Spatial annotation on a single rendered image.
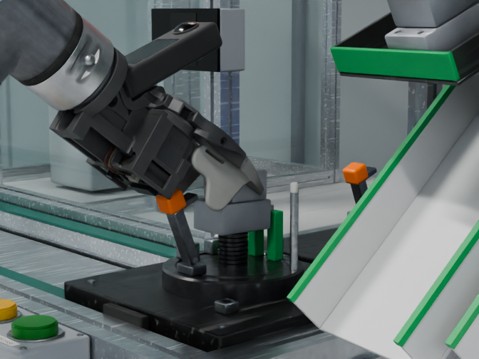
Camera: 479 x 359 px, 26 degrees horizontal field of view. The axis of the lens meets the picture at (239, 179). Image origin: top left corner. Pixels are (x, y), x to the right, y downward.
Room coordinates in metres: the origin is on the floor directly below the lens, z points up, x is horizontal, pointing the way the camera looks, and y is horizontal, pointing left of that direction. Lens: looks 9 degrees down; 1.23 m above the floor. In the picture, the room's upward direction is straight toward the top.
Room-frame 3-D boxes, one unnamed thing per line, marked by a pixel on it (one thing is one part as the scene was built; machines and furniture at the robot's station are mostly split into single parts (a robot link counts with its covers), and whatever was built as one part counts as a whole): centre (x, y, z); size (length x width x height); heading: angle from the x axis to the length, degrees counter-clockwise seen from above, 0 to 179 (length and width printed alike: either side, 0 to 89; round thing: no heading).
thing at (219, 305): (0.90, 0.01, 0.97); 0.02 x 0.02 x 0.01; 42
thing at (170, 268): (1.00, 0.01, 0.98); 0.14 x 0.14 x 0.02
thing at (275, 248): (1.02, -0.04, 1.01); 0.01 x 0.01 x 0.05; 42
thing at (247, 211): (1.00, 0.00, 1.06); 0.08 x 0.04 x 0.07; 132
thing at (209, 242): (1.05, 0.02, 1.00); 0.02 x 0.01 x 0.02; 132
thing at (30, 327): (0.87, 0.18, 0.96); 0.04 x 0.04 x 0.02
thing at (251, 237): (1.04, -0.02, 1.01); 0.01 x 0.01 x 0.05; 42
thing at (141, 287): (1.00, 0.01, 0.96); 0.24 x 0.24 x 0.02; 42
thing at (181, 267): (0.96, 0.05, 0.99); 0.02 x 0.02 x 0.01; 42
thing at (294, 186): (0.98, -0.05, 1.03); 0.01 x 0.01 x 0.08
